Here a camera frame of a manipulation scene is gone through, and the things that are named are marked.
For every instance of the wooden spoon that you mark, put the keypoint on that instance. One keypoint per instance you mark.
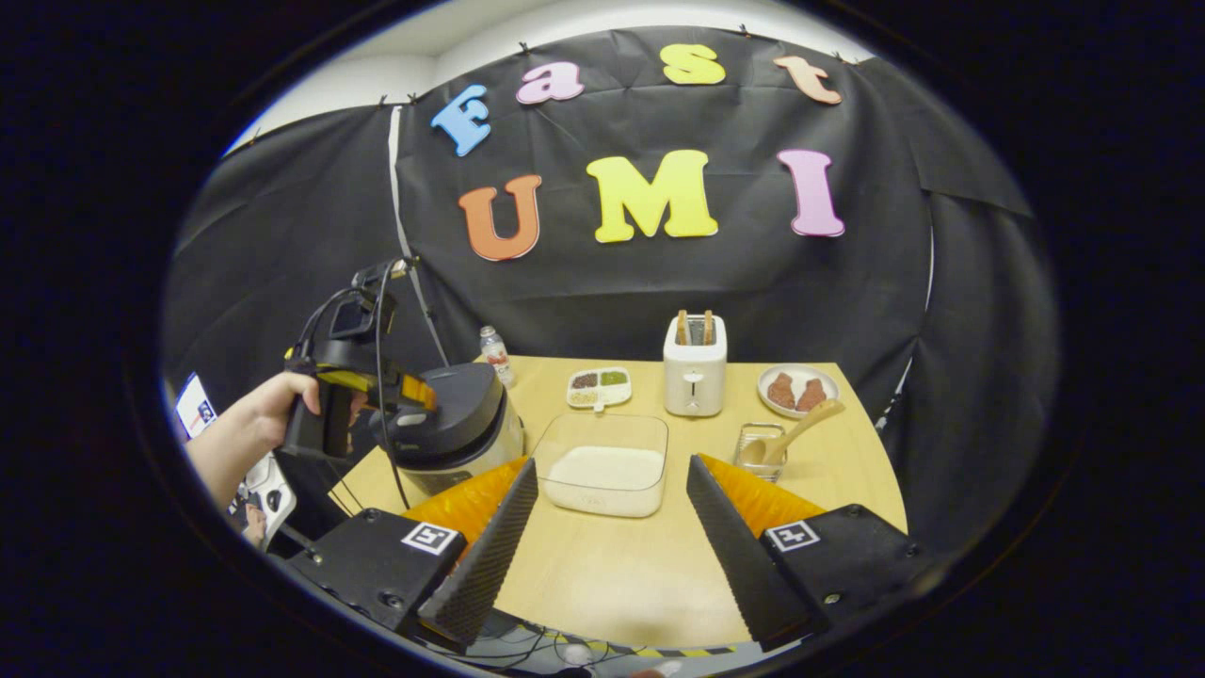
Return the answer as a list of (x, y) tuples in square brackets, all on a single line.
[(800, 428)]

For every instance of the clear chopstick holder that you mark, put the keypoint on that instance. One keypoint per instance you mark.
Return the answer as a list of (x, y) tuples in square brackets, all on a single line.
[(753, 466)]

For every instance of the white plate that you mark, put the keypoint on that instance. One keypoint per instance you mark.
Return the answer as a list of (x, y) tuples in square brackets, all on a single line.
[(798, 369)]

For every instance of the white toaster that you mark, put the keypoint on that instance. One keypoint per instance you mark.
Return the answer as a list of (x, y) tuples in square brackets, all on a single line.
[(695, 377)]

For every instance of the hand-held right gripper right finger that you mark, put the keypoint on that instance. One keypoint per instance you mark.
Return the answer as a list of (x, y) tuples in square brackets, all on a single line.
[(744, 565)]

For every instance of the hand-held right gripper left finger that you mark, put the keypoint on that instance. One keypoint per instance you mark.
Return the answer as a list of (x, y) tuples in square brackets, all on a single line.
[(480, 565)]

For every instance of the toast slice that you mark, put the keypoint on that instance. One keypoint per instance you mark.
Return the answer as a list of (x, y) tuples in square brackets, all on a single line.
[(707, 327), (682, 327)]

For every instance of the black backdrop cloth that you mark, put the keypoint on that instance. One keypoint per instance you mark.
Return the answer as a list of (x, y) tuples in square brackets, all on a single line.
[(659, 282)]

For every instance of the white divided dish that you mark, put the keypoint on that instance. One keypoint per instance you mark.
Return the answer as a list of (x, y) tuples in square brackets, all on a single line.
[(600, 388)]

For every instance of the black rice cooker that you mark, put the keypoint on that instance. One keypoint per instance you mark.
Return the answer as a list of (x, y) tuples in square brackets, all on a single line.
[(461, 414)]

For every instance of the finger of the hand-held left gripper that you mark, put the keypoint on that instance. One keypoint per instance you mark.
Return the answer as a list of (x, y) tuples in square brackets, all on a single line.
[(409, 389)]

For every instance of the clear container of rice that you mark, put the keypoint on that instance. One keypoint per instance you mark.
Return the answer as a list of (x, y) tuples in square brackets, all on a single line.
[(602, 466)]

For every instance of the brown meat piece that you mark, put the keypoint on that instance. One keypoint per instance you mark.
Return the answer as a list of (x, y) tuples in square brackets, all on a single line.
[(811, 395), (781, 391)]

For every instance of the white device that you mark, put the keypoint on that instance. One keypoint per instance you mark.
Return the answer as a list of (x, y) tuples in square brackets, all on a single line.
[(268, 494)]

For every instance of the small clear bottle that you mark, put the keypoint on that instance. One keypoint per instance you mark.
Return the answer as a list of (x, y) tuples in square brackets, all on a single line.
[(496, 358)]

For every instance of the yellow black hazard tape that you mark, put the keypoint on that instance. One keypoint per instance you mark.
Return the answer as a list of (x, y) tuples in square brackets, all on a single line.
[(678, 652)]

